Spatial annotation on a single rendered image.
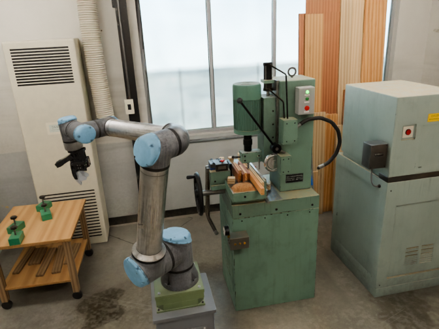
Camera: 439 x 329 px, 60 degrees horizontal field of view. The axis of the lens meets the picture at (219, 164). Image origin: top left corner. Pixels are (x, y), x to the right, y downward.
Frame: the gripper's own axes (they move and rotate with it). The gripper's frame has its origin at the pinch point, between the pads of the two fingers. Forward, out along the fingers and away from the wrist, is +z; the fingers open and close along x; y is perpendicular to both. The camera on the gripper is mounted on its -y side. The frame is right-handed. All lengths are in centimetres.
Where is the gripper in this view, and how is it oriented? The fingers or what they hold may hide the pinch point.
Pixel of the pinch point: (79, 182)
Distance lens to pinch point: 215.1
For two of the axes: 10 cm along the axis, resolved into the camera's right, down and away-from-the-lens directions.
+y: 10.0, -0.6, -0.3
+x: 0.0, -4.5, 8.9
